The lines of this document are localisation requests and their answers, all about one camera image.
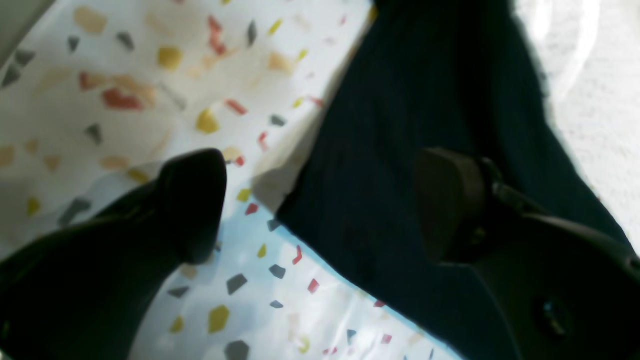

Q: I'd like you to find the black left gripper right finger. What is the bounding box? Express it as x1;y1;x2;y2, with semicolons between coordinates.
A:
414;148;640;360

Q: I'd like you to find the terrazzo pattern tablecloth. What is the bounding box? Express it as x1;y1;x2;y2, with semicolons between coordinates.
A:
0;0;458;360

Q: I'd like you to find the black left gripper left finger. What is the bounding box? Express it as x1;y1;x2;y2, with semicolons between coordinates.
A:
0;148;227;360

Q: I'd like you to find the black t-shirt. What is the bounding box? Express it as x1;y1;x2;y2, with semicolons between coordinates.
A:
276;0;631;360

